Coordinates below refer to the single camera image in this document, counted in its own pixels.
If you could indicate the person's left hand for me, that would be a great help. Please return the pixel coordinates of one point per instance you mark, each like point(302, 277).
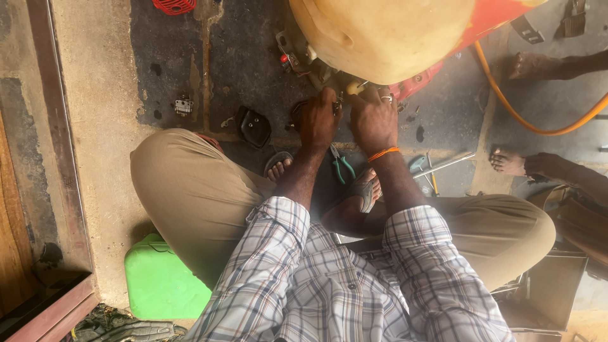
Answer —
point(316, 121)

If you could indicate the person's right hand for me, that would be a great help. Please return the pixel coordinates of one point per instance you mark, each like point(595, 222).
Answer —
point(375, 126)

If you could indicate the person's right fingers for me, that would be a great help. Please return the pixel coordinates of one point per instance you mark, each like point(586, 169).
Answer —
point(375, 97)

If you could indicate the person's left fingers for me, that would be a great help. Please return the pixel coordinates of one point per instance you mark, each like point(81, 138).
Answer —
point(330, 99)

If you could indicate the small metal engine part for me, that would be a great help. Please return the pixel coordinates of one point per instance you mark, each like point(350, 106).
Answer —
point(337, 107)

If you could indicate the metal sprayer engine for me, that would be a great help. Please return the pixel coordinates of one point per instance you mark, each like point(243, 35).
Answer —
point(299, 57)

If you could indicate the orange wrist thread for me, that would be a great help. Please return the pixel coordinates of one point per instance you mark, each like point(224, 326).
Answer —
point(383, 153)

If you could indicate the cream plastic sprayer tank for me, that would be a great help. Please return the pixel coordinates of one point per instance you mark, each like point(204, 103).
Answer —
point(389, 33)

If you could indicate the black plastic cover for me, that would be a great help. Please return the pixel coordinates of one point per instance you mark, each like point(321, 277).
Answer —
point(254, 127)

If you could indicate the person's left foot with sandal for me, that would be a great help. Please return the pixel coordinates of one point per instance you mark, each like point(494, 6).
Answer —
point(279, 166)

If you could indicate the person's foot with sandal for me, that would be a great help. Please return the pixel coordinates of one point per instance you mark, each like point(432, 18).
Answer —
point(363, 192)
point(279, 166)

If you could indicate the person's right foot with sandal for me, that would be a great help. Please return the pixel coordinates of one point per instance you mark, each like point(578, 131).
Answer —
point(363, 192)

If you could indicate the long metal rod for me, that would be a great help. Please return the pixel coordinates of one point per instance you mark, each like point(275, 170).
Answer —
point(444, 165)

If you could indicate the small metal carburetor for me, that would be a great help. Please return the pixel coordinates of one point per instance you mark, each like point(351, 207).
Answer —
point(183, 105)

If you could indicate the person's beige trousers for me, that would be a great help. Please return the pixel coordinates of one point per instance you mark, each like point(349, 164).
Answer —
point(199, 199)

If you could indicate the red plastic grille cover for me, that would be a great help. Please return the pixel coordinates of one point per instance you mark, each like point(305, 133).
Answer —
point(174, 5)

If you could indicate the person's checked shirt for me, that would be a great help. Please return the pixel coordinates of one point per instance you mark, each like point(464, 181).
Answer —
point(332, 285)

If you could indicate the green plastic canister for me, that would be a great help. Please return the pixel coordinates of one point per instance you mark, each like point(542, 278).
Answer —
point(159, 282)

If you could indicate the open metal tool box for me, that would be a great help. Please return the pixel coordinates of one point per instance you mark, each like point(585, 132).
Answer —
point(546, 285)

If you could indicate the grey woven cloth bag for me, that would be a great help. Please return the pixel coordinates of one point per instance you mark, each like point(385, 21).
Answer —
point(123, 327)

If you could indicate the brown wooden door frame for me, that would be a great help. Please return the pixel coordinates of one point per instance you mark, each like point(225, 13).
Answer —
point(42, 190)

